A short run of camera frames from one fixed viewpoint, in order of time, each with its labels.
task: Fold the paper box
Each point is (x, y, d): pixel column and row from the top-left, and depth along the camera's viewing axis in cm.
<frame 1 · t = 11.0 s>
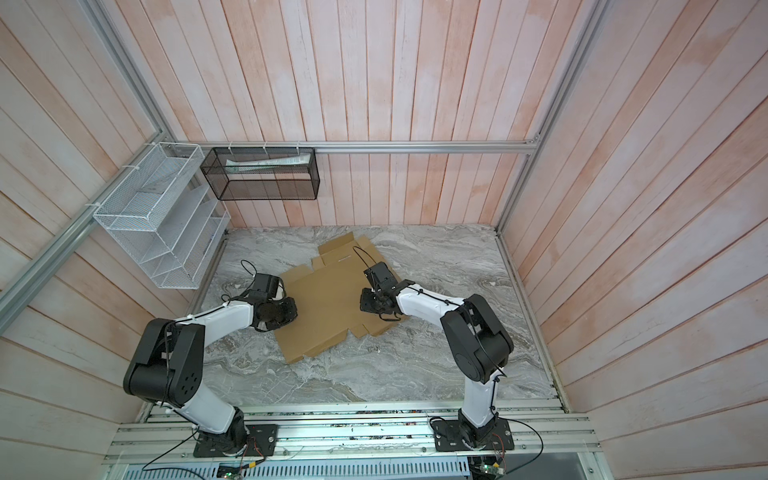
left hand: (297, 318, 94), fingers closed
right hand: (363, 303, 94), fingers closed
flat brown cardboard box: (327, 298, 89), point 11 cm above the table

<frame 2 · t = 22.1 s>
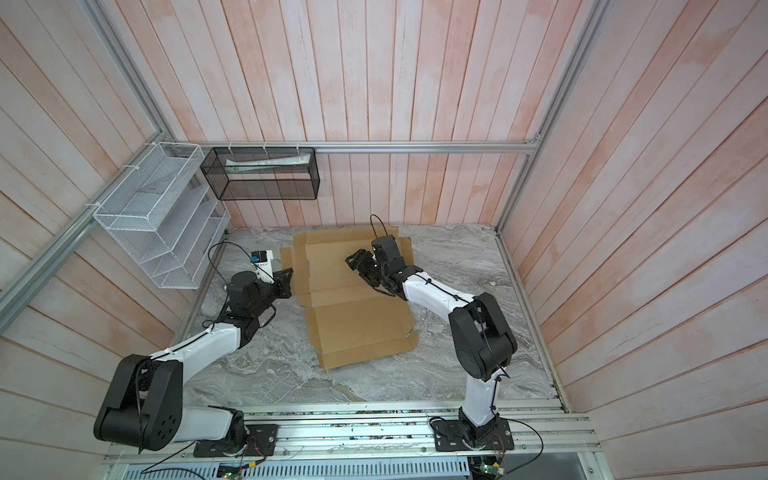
left hand: (293, 274, 88), fingers closed
right hand: (348, 264, 90), fingers open
flat brown cardboard box: (351, 320, 97), on the table

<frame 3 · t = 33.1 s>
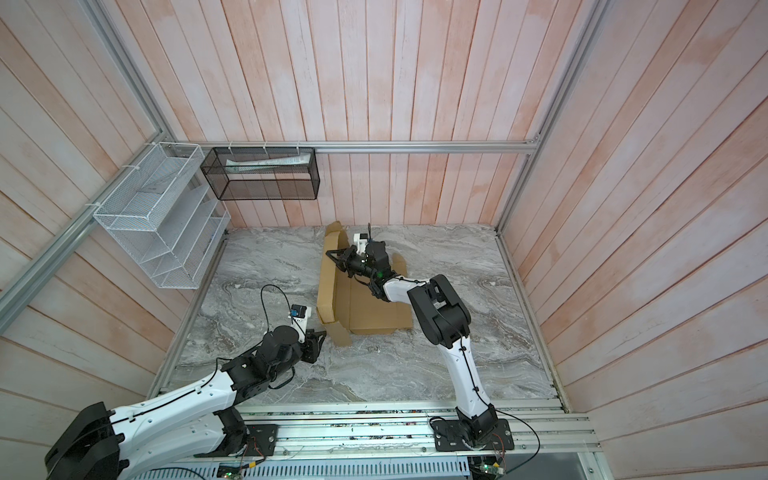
left hand: (320, 338, 82), fingers open
right hand: (323, 254, 92), fingers closed
flat brown cardboard box: (345, 306, 100), on the table

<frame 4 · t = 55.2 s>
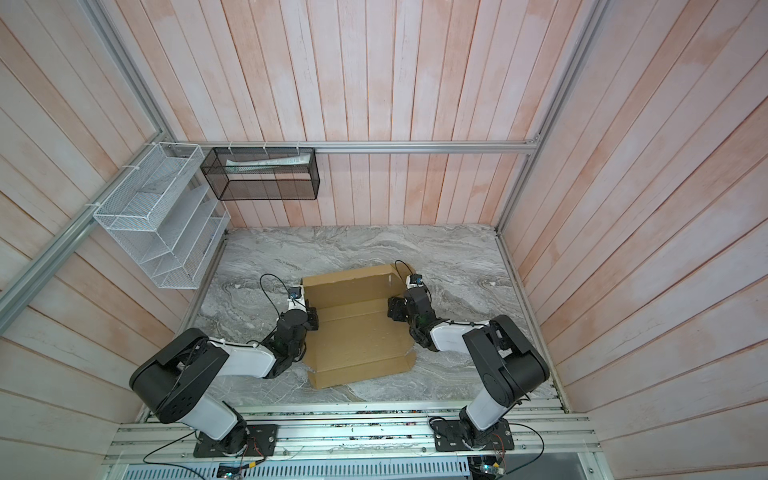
left hand: (308, 305, 92), fingers closed
right hand: (397, 299, 96), fingers open
flat brown cardboard box: (355, 337, 90), point 3 cm above the table

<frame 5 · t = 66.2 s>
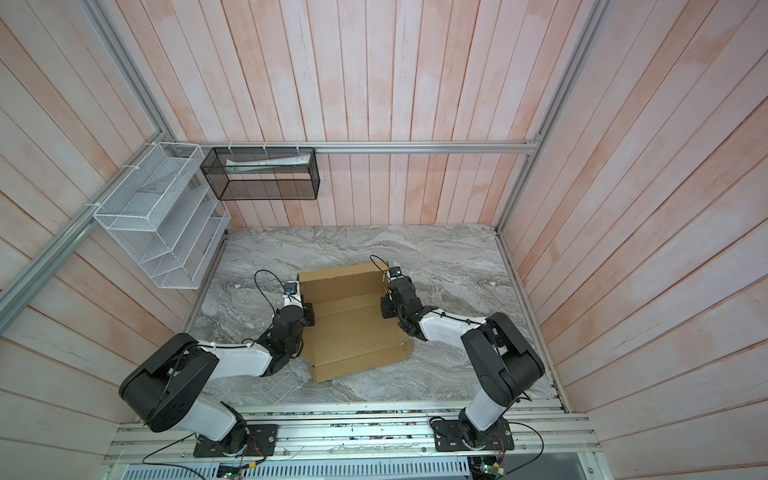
left hand: (303, 300, 91), fingers closed
right hand: (387, 295, 95), fingers closed
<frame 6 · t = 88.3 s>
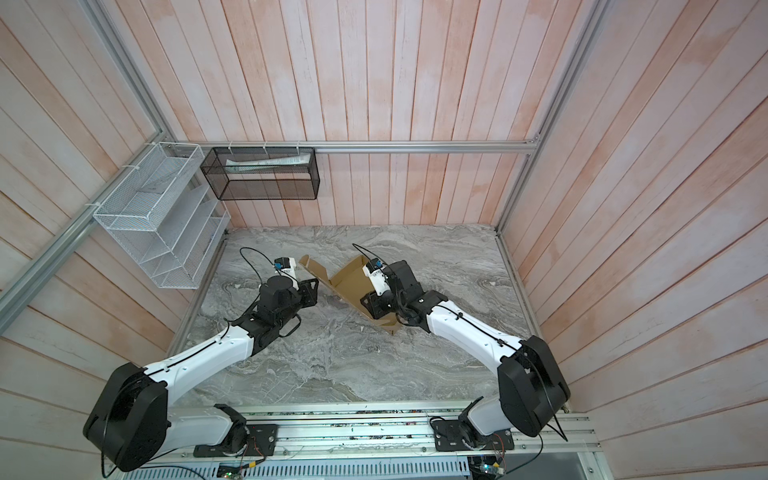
left hand: (315, 286, 85), fingers open
right hand: (365, 298, 84), fingers open
flat brown cardboard box: (353, 284, 107), on the table

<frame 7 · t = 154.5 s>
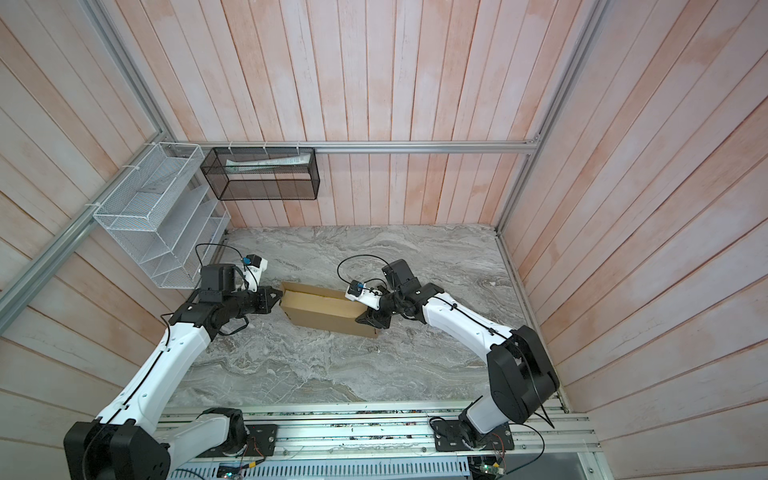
left hand: (281, 299, 80), fingers closed
right hand: (361, 309, 83), fingers open
flat brown cardboard box: (325, 308, 83), point 15 cm above the table

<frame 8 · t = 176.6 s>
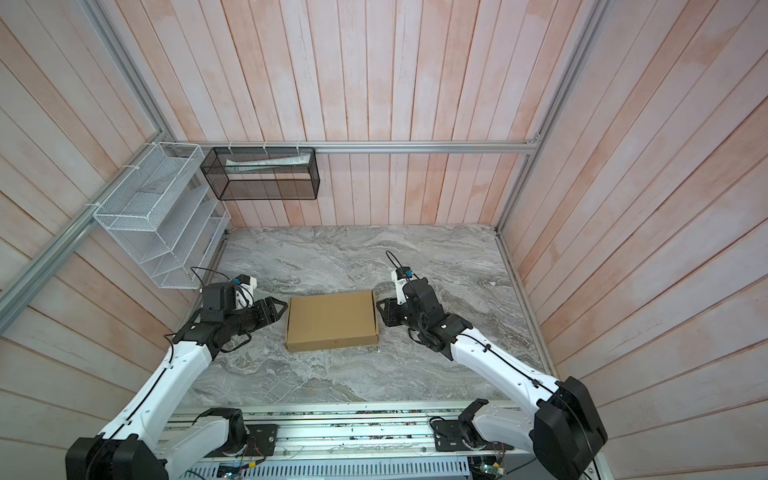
left hand: (279, 314, 82), fingers open
right hand: (380, 303, 81), fingers open
flat brown cardboard box: (335, 320, 92), point 5 cm above the table

